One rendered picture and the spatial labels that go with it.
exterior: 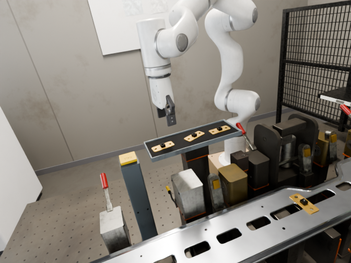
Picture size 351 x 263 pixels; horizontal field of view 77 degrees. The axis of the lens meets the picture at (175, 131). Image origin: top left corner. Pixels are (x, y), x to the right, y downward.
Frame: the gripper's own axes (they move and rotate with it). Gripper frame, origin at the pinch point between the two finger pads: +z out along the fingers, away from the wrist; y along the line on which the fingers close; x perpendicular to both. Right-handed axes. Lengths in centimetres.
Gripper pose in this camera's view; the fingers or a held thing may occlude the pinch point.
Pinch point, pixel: (166, 118)
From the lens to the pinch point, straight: 77.7
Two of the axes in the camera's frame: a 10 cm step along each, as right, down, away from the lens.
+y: 4.0, 3.5, -8.4
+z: 1.4, 8.9, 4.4
